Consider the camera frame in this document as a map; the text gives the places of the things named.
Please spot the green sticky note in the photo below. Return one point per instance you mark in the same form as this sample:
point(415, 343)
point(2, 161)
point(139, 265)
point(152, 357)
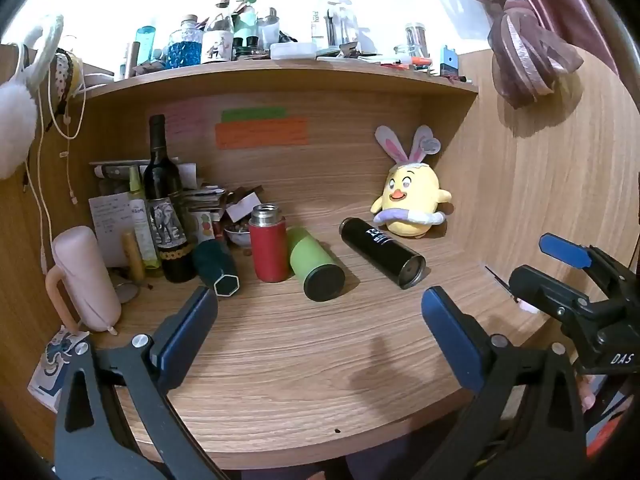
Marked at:
point(254, 114)

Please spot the yellow chick plush toy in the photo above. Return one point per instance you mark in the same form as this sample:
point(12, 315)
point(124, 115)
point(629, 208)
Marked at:
point(410, 195)

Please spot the pale green spray bottle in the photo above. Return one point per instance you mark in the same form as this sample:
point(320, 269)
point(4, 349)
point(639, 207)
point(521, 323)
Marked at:
point(245, 22)

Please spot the dark wine bottle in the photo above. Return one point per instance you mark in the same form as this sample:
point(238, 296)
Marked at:
point(165, 210)

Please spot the white fluffy headband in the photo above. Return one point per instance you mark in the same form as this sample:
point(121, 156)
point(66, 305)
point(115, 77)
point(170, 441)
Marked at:
point(17, 110)

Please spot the tan wooden cylinder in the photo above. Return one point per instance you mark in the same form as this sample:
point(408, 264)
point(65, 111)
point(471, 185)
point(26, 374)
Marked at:
point(133, 257)

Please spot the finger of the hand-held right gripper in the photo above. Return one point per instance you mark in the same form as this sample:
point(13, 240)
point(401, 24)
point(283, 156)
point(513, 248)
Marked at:
point(537, 285)
point(565, 251)

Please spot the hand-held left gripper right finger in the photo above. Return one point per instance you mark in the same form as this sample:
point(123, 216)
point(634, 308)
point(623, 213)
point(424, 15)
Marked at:
point(450, 332)

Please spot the white handwritten paper note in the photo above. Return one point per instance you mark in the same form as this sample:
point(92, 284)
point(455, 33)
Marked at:
point(110, 225)

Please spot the pile of papers and boxes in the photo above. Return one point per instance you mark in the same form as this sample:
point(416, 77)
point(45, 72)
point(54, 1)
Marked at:
point(220, 200)

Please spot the red thermos cup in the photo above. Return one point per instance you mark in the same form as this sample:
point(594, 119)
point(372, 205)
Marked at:
point(267, 247)

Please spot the white plastic box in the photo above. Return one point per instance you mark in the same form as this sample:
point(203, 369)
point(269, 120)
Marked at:
point(293, 50)

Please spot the dark green hexagonal cup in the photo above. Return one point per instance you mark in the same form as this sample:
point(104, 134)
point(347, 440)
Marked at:
point(215, 265)

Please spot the clear plastic jar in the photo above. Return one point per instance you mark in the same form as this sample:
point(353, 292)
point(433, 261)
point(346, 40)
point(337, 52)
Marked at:
point(341, 22)

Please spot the glass jar with sticks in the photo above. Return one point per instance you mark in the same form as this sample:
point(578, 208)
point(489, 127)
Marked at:
point(416, 39)

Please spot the blue patterned packet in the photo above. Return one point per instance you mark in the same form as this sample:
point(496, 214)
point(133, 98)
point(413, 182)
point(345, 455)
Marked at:
point(50, 367)

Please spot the slim white green-capped bottle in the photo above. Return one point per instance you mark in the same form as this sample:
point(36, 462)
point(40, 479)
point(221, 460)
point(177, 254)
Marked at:
point(140, 230)

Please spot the dotted paper cup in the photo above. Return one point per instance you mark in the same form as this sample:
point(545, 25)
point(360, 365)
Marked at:
point(206, 227)

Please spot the person's right hand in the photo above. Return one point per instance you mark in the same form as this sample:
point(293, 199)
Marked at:
point(586, 394)

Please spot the black pen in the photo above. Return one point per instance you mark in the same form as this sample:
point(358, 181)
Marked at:
point(501, 284)

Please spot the teal plastic bottle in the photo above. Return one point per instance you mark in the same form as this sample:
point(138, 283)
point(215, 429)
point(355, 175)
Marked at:
point(145, 45)

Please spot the pink curtain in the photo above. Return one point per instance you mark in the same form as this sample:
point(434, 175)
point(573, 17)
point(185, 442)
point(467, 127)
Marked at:
point(530, 30)

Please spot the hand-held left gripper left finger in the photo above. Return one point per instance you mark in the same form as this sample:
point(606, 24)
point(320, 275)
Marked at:
point(187, 330)

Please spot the black cylindrical cup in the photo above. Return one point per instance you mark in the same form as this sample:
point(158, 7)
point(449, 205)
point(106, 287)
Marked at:
point(380, 250)

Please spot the small bowl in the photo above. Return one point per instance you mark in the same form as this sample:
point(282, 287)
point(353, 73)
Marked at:
point(238, 235)

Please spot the orange sticky note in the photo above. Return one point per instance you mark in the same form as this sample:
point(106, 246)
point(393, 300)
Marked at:
point(262, 132)

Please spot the pink sticky note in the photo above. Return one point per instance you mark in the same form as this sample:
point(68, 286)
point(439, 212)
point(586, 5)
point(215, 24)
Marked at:
point(182, 117)

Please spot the blue patterned glass bottle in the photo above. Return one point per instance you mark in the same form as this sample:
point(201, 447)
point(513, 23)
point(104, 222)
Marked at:
point(185, 45)

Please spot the light green cup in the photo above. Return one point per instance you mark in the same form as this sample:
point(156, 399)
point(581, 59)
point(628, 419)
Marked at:
point(315, 265)

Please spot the clear labelled glass bottle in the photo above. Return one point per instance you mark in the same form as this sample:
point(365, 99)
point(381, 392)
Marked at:
point(219, 32)

